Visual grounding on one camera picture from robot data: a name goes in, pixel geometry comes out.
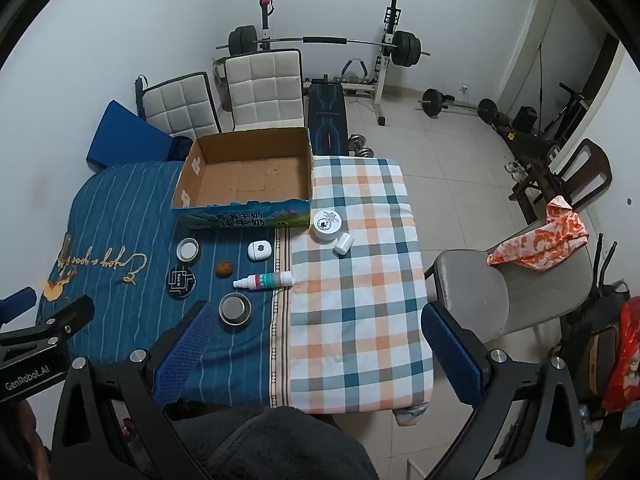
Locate white round jar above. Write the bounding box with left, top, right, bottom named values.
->
left=312, top=209, right=344, bottom=242

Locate plaid cloth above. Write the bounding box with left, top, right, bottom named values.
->
left=272, top=156, right=435, bottom=416

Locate deep silver tin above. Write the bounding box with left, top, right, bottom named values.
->
left=218, top=291, right=252, bottom=327

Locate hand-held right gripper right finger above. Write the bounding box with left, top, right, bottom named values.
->
left=421, top=301, right=586, bottom=480

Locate exercise bike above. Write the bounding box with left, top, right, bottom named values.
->
left=537, top=82, right=588, bottom=141

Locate barbell with small plates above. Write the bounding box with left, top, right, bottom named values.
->
left=419, top=88, right=498, bottom=125

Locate blue striped blanket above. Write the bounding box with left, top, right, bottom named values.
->
left=35, top=160, right=291, bottom=408

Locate dark wooden chair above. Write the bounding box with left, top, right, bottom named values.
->
left=509, top=138, right=613, bottom=226

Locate white cushioned chair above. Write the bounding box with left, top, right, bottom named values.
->
left=135, top=71, right=222, bottom=141
left=223, top=49, right=306, bottom=133

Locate red bag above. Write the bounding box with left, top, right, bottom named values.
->
left=601, top=296, right=640, bottom=413

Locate orange floral cloth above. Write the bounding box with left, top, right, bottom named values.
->
left=487, top=195, right=591, bottom=272

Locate black round compact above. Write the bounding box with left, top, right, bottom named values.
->
left=166, top=265, right=197, bottom=300

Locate black weight bench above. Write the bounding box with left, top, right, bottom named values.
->
left=306, top=79, right=349, bottom=157

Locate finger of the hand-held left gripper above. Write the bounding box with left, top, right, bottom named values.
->
left=0, top=294, right=96, bottom=350
left=0, top=286, right=38, bottom=318

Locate blue folded mat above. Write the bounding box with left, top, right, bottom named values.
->
left=86, top=100, right=173, bottom=170

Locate grey chair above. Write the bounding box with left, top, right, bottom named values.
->
left=424, top=217, right=596, bottom=341

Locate dark backpack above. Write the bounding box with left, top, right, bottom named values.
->
left=560, top=280, right=631, bottom=401

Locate dark fleece clothing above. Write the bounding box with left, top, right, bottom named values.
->
left=165, top=405, right=396, bottom=480

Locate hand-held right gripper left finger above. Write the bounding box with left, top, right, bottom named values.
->
left=50, top=300, right=221, bottom=480

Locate cardboard box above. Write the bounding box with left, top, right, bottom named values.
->
left=171, top=127, right=314, bottom=231

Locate white spray bottle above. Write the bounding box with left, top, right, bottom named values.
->
left=232, top=270, right=295, bottom=291

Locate racked barbell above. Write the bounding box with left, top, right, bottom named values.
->
left=216, top=25, right=431, bottom=68

